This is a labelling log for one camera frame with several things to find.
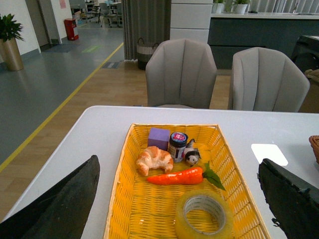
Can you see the white potted plant on counter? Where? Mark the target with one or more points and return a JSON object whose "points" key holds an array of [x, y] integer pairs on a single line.
{"points": [[239, 6]]}

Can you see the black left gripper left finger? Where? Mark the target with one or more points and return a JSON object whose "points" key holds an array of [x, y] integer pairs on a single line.
{"points": [[62, 211]]}

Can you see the orange toy carrot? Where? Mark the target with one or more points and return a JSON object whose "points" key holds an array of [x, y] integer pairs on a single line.
{"points": [[190, 176]]}

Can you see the red bin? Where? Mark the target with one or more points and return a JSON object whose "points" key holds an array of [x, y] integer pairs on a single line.
{"points": [[71, 29]]}

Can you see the toy croissant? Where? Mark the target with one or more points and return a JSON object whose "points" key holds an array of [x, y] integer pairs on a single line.
{"points": [[154, 158]]}

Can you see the grey chair right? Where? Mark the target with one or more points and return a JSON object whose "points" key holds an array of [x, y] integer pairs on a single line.
{"points": [[266, 80]]}

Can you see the purple cube block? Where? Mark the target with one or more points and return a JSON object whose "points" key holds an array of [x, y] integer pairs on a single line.
{"points": [[159, 137]]}

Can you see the small toy cow figure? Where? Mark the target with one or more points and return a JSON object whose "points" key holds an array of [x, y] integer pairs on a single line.
{"points": [[191, 155]]}

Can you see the dark jam jar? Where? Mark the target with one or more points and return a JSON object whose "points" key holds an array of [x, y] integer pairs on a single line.
{"points": [[177, 145]]}

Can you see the potted plant gold pot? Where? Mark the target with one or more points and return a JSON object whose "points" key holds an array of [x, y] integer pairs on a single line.
{"points": [[10, 31]]}

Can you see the grey chair left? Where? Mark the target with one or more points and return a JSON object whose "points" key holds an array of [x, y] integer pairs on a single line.
{"points": [[181, 74]]}

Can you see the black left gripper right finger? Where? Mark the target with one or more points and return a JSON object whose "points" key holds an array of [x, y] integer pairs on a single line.
{"points": [[293, 201]]}

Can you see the dark grey counter cabinet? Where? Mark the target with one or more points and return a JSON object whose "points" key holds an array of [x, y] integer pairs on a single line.
{"points": [[230, 33]]}

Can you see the grey chair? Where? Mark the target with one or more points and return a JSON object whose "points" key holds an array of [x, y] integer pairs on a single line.
{"points": [[181, 74], [266, 80]]}

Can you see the grey woven laundry basket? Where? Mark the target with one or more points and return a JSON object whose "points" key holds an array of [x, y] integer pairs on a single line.
{"points": [[145, 50]]}

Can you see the brown wicker basket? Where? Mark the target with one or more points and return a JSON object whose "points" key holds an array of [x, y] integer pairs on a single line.
{"points": [[314, 141]]}

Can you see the yellow clear tape roll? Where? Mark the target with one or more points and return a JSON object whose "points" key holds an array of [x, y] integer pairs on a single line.
{"points": [[203, 214]]}

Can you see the beige sofa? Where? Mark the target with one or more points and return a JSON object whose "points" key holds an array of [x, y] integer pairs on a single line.
{"points": [[312, 75]]}

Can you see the white pillar cabinet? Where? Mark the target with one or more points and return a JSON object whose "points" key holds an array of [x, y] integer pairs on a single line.
{"points": [[190, 19]]}

